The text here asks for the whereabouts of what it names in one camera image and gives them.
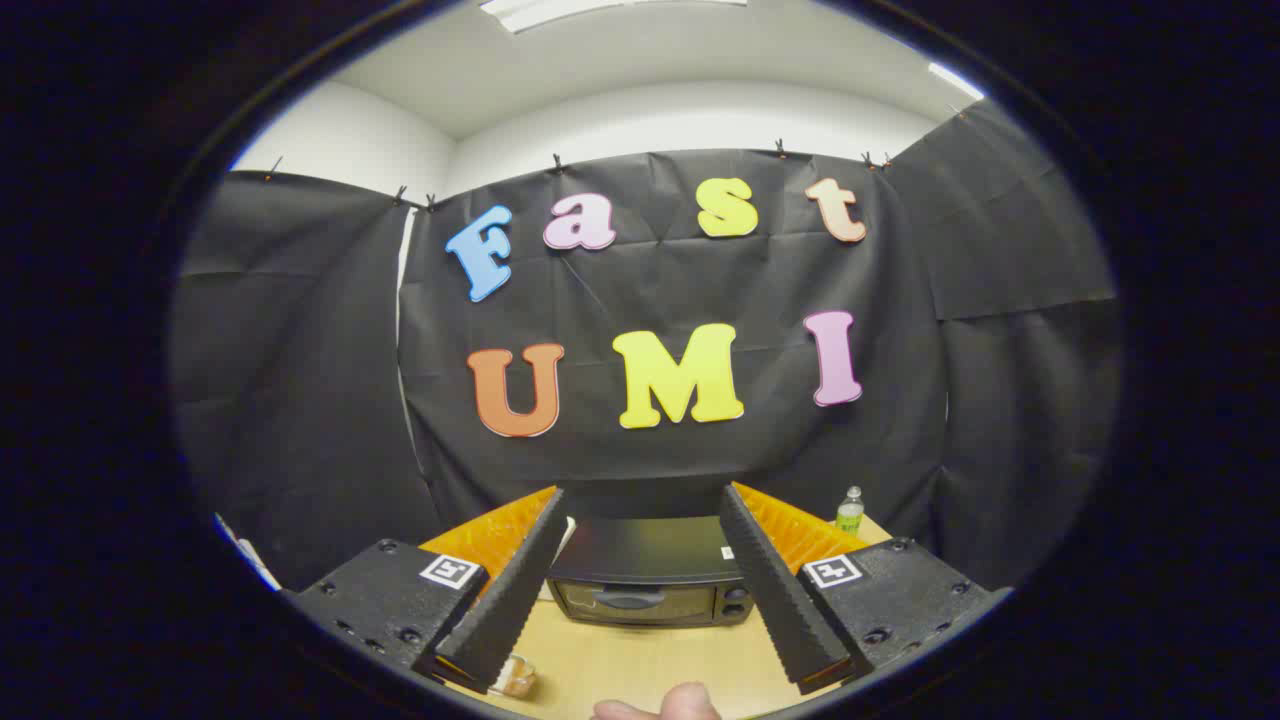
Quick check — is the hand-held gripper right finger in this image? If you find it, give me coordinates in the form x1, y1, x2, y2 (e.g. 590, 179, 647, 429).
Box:
718, 481, 993, 696

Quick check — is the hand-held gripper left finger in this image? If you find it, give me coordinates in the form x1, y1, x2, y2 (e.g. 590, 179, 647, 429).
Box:
290, 486, 568, 696

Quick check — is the black toaster oven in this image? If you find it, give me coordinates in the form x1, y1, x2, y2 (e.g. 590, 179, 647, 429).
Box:
544, 514, 757, 629

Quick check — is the black backdrop cloth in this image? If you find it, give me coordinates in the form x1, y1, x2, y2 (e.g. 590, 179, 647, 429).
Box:
168, 98, 1123, 593

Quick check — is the long ceiling light panel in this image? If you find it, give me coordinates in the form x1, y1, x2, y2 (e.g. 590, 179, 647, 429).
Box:
480, 0, 747, 35

